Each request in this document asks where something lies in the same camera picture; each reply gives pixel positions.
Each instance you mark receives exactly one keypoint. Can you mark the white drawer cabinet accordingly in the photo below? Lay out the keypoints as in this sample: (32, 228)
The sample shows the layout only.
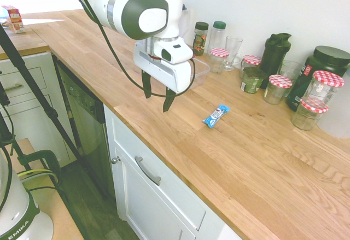
(32, 103)

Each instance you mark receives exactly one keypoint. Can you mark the orange cardboard box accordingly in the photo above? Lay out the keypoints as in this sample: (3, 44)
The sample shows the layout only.
(15, 20)

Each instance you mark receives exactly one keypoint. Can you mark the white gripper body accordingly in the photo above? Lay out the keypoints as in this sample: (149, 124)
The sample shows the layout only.
(161, 71)

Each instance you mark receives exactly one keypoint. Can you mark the clear plastic pitcher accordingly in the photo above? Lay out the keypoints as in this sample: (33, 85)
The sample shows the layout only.
(188, 24)

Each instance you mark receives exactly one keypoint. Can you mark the silver round knob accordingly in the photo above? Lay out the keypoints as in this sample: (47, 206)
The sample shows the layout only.
(115, 160)

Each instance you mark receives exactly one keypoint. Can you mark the clear glass tumbler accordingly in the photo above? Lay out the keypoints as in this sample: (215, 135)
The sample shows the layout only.
(291, 69)

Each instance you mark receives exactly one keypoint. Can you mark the black shaker bottle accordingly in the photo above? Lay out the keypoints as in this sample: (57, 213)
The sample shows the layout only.
(274, 54)

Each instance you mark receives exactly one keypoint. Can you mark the clear bottle with green lid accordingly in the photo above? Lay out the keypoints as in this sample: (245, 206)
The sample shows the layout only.
(218, 37)

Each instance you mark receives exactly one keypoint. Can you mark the spice jar with dark lid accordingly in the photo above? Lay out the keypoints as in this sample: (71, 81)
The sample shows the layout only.
(200, 39)

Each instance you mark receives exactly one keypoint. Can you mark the stainless steel dishwasher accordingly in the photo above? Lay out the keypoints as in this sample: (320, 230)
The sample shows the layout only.
(84, 119)

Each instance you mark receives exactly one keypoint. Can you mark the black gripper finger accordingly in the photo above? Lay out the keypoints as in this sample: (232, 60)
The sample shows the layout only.
(147, 85)
(168, 100)

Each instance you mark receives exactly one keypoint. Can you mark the glass jar red checkered lid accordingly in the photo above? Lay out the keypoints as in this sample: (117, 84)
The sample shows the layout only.
(277, 89)
(250, 63)
(309, 115)
(217, 59)
(324, 87)

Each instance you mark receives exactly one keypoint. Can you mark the black camera tripod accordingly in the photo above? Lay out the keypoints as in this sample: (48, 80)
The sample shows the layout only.
(32, 84)

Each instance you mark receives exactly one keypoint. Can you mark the tall glass mug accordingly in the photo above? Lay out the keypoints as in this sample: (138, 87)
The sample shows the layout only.
(233, 52)

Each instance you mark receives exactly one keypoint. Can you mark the large black protein tub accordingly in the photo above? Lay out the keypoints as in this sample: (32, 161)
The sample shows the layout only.
(325, 61)

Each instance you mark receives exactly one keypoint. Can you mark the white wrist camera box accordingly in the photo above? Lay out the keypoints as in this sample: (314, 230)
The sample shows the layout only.
(175, 51)

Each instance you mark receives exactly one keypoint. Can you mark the blue protein bar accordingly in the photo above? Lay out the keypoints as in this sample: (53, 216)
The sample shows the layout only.
(216, 115)

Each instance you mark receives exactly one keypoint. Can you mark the jar with green label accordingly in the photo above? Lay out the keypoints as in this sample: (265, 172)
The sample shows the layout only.
(251, 81)

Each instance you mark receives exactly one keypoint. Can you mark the clear plastic container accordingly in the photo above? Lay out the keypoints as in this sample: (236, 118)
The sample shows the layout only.
(201, 71)

